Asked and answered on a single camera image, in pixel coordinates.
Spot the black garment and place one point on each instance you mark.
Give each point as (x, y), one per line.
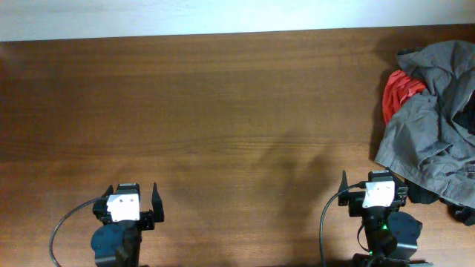
(461, 213)

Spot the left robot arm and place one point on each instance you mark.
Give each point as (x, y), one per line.
(117, 242)

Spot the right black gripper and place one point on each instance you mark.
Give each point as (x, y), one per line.
(354, 199)

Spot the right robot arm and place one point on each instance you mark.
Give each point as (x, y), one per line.
(391, 235)

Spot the red garment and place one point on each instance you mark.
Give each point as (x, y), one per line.
(399, 89)

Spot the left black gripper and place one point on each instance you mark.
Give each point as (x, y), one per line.
(148, 219)

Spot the grey cargo shorts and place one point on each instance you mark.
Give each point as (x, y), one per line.
(422, 142)

